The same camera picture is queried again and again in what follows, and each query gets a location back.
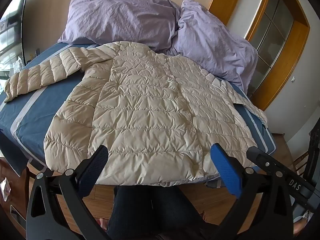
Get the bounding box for white crumpled paper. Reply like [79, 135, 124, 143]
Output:
[0, 177, 12, 202]

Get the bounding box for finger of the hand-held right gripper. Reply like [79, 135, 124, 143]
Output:
[246, 147, 289, 179]

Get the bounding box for blue striped bed sheet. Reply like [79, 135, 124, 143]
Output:
[0, 41, 277, 188]

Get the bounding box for person's legs in dark jeans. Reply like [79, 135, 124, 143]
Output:
[106, 185, 208, 240]

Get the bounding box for large purple pillow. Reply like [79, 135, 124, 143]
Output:
[58, 0, 182, 50]

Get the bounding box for clear plastic bag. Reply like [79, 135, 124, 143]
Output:
[9, 55, 25, 77]

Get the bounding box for person's bare foot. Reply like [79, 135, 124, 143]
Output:
[99, 217, 110, 233]

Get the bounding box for dark wooden chair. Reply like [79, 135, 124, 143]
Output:
[294, 124, 320, 180]

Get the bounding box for crumpled purple pillow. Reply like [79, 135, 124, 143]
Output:
[172, 0, 259, 92]

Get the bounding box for beige quilted down jacket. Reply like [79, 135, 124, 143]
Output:
[4, 41, 269, 187]

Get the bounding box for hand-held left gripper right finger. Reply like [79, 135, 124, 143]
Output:
[211, 144, 295, 240]

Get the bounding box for wooden door with glass panes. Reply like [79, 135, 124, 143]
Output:
[209, 0, 310, 110]

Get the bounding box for window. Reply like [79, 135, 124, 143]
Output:
[0, 0, 30, 70]

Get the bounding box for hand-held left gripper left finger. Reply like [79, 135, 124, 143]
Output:
[26, 145, 118, 240]

